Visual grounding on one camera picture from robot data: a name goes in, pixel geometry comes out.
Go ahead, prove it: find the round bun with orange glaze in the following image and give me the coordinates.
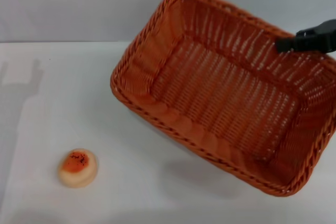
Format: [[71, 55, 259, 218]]
[[58, 148, 98, 189]]

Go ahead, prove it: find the orange woven plastic basket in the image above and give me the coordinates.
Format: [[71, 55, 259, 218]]
[[109, 0, 336, 197]]

